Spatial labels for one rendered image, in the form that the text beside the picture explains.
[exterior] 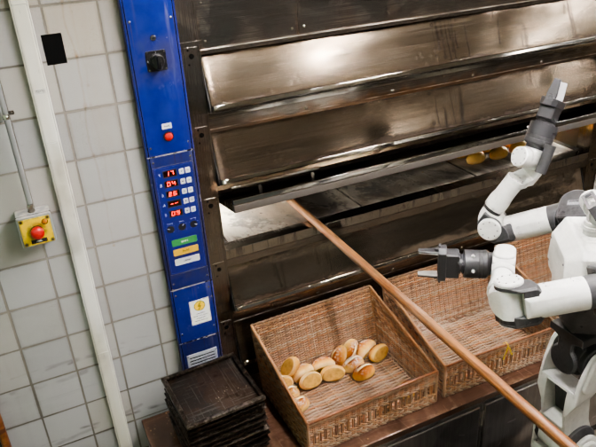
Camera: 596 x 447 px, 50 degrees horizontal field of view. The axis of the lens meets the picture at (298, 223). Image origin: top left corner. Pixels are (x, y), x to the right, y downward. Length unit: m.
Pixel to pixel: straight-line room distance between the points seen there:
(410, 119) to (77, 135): 1.23
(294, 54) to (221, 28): 0.28
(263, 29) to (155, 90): 0.41
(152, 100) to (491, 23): 1.36
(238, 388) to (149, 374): 0.39
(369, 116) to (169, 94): 0.78
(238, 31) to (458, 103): 0.98
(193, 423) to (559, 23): 2.09
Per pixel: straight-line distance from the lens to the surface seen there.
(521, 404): 1.70
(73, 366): 2.45
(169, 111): 2.10
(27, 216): 2.09
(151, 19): 2.03
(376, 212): 2.61
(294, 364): 2.56
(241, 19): 2.17
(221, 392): 2.32
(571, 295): 1.81
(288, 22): 2.23
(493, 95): 2.79
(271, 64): 2.23
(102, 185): 2.15
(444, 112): 2.64
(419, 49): 2.50
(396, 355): 2.70
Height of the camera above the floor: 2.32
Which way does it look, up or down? 27 degrees down
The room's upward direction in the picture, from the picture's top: 4 degrees counter-clockwise
